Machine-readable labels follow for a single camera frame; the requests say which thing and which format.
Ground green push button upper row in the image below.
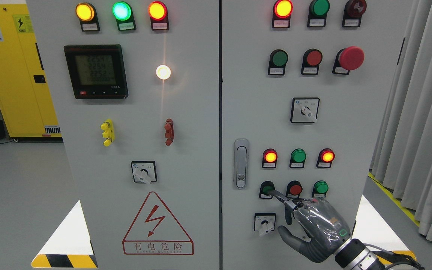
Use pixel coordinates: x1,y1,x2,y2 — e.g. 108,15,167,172
267,49,288,76

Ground dark red buzzer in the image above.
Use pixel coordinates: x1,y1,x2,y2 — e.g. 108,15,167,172
342,0,367,28

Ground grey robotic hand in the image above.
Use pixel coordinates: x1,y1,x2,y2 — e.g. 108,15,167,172
267,190,351,263

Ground red indicator lamp top left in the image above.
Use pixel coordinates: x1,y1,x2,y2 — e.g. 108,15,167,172
148,1,169,31

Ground green indicator lamp lower middle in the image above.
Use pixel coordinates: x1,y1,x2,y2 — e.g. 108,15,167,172
289,148,307,169

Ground red test terminal block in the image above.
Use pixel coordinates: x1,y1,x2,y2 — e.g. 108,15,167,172
163,118,174,146

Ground white lit indicator lamp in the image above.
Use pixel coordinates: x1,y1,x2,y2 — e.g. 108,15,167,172
156,64,171,80

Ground red electric danger warning sticker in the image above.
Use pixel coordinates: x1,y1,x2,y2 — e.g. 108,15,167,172
122,191,194,256

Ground black digital power meter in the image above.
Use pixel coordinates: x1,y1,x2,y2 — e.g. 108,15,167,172
64,44,129,99

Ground red indicator lamp lower right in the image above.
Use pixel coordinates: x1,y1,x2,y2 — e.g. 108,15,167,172
316,148,335,168

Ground yellow indicator lamp top left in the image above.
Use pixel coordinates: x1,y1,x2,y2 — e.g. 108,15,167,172
75,2,101,32

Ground red indicator lamp top right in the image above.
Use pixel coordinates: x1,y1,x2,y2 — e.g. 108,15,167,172
271,0,293,29

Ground red push button upper row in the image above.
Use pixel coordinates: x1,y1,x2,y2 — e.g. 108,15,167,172
300,48,323,75

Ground grey curtain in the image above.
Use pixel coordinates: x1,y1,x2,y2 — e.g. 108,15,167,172
371,0,432,241

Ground yellow test terminal block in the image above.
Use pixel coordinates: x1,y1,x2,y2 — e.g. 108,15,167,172
100,118,115,147

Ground grey electrical control cabinet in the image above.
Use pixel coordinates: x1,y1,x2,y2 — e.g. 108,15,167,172
26,0,415,270

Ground lower left rotary selector switch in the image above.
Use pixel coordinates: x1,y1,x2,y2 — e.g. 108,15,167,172
254,213,276,237

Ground red indicator lamp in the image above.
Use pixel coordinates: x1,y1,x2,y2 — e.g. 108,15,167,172
262,148,278,169
271,0,293,29
316,148,335,168
148,1,169,31

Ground silver cabinet door handle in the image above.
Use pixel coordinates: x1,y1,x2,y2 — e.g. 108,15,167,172
233,139,249,189

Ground right door upper rotary switch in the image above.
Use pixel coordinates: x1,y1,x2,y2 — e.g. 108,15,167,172
290,97,320,124

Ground green indicator lamp top left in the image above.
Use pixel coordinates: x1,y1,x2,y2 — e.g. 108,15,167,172
112,1,137,32

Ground green start push button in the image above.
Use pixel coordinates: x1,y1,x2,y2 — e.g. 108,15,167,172
259,181,275,200

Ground red push button row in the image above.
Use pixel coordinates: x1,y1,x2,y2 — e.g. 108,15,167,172
300,48,323,75
286,180,302,199

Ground green indicator lamp top right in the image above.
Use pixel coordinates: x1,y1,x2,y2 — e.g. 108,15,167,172
307,0,330,28

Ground red mushroom emergency stop button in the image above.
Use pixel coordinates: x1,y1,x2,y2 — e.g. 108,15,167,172
331,46,365,75

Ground yellow safety storage cabinet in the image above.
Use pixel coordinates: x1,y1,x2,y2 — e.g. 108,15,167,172
0,4,62,139

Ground red indicator lamp lower left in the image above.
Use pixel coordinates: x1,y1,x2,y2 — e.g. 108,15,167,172
262,148,278,169

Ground green push button lower right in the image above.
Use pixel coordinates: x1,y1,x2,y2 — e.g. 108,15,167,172
312,180,329,198

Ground red push button lower row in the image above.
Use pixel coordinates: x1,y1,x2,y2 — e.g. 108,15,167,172
286,180,302,199

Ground left door rotary selector switch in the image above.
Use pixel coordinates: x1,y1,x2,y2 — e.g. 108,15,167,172
130,161,158,184

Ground green indicator lamp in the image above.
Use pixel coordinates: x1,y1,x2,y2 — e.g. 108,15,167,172
289,148,307,169
112,1,137,32
307,0,330,28

